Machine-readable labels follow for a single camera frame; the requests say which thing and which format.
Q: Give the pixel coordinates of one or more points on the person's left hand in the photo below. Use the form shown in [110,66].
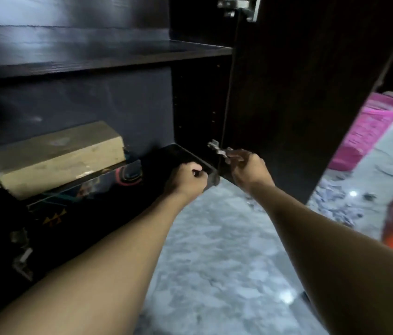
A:
[182,183]

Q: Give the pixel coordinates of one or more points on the person's right hand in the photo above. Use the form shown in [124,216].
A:
[252,172]

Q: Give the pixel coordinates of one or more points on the person's left fingers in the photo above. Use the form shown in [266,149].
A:
[196,170]

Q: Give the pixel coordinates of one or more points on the person's right fingers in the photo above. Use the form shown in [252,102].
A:
[240,157]

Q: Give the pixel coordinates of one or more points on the silver metal door hinge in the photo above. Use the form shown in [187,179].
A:
[240,6]
[220,149]

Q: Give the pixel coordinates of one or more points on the person's left forearm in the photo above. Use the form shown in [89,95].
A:
[88,272]

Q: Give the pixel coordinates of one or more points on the person's right forearm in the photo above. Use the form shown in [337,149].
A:
[336,265]

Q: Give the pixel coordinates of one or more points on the dark wooden cabinet door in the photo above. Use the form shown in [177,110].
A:
[294,87]

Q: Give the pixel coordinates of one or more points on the black printed box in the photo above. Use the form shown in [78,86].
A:
[88,190]

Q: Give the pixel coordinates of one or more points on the pink plastic basket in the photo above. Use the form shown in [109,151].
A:
[365,130]

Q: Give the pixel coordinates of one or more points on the dark wooden cabinet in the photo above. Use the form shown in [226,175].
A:
[78,101]

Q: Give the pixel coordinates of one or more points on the beige cardboard box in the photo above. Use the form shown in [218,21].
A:
[57,156]

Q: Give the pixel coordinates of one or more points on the dark wooden cabinet shelf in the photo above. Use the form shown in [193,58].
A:
[95,54]

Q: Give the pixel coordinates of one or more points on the loose metal hinge part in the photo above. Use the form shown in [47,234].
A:
[20,252]

